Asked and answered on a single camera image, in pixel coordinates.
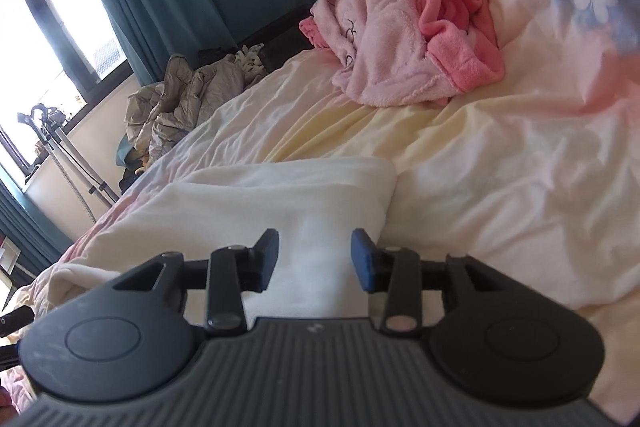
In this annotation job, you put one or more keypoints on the black sofa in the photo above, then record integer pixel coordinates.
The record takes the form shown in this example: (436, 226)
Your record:
(285, 42)

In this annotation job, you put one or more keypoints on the pink fleece robe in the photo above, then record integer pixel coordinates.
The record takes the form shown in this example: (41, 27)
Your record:
(390, 32)

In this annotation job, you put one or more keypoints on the pastel bed sheet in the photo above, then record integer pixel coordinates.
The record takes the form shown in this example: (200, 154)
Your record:
(500, 157)

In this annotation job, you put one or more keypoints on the garment steamer stand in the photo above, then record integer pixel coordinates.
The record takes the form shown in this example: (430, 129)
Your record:
(60, 142)

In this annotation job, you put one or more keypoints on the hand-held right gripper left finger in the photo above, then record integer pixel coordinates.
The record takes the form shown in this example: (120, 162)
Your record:
(267, 262)

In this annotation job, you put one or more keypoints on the yellow cloth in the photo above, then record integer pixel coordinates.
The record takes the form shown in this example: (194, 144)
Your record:
(142, 161)

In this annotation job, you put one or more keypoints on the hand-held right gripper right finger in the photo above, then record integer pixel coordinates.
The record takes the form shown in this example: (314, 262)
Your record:
(361, 262)

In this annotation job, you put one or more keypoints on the teal pillow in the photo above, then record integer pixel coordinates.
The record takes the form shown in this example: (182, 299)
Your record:
(125, 154)

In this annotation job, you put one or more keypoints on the patterned cloth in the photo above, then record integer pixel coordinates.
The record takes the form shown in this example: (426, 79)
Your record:
(250, 57)

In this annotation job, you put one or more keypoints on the dark framed window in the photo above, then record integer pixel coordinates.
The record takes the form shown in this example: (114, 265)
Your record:
(50, 32)

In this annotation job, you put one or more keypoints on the grey crumpled jacket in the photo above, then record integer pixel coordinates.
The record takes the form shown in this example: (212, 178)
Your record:
(190, 97)

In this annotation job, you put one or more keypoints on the white side stand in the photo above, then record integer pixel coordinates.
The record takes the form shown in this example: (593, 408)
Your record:
(9, 254)

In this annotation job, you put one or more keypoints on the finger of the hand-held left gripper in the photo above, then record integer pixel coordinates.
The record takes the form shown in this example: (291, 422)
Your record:
(17, 319)

